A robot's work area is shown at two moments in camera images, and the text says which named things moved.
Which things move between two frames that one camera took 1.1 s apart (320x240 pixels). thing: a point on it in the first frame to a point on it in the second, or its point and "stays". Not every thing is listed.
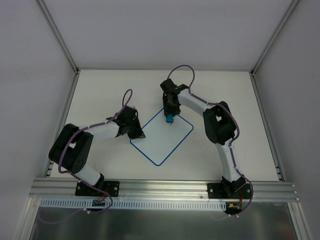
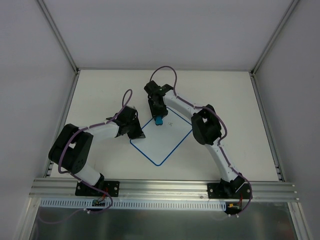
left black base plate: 111,187 stays
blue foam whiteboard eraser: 169,118 to 159,120
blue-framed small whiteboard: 162,137 stays
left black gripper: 135,128 stays
